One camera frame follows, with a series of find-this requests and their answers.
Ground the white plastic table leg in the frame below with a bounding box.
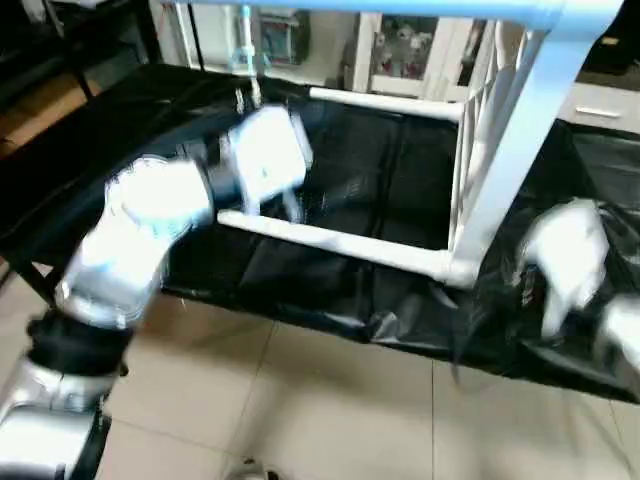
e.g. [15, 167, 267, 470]
[308, 86, 469, 125]
[213, 208, 481, 289]
[185, 0, 566, 29]

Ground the black work mat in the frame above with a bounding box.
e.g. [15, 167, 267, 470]
[0, 62, 640, 406]

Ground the white glass door cabinet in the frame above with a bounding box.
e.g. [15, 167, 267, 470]
[345, 10, 506, 103]

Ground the black metal bench leg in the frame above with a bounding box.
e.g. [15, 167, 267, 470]
[0, 255, 59, 309]

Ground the white drawer unit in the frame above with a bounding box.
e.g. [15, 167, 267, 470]
[560, 80, 640, 136]

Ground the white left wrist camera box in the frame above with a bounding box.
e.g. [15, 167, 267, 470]
[222, 103, 317, 219]

